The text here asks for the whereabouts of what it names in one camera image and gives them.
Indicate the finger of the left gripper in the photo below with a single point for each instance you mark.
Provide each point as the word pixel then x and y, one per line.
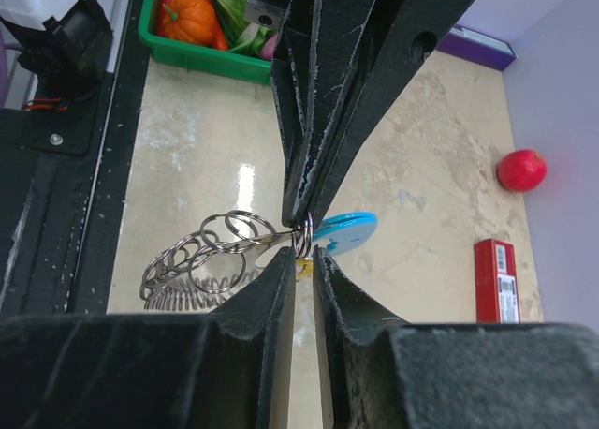
pixel 405 33
pixel 323 48

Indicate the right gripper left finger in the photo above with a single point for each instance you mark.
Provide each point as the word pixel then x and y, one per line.
pixel 229 368

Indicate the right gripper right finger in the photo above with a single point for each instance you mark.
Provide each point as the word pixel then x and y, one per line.
pixel 379 371

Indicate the blue grey keyring with rings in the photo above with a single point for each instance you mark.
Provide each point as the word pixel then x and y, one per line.
pixel 229 250

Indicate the small yellow key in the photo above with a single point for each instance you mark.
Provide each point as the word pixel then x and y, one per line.
pixel 304 269

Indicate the purple box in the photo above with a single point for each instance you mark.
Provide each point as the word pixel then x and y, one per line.
pixel 477 48

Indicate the purple onion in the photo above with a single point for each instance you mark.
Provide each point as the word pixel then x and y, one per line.
pixel 269 47

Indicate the green cabbage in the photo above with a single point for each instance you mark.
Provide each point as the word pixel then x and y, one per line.
pixel 243 37

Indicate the green plastic bin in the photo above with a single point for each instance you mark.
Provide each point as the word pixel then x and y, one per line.
pixel 197 58

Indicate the orange pumpkin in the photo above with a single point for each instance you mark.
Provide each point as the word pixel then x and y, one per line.
pixel 174 23

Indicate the red rectangular box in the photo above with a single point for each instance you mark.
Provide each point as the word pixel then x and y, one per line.
pixel 496 286

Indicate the red tomato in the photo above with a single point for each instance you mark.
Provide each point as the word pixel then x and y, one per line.
pixel 522 171

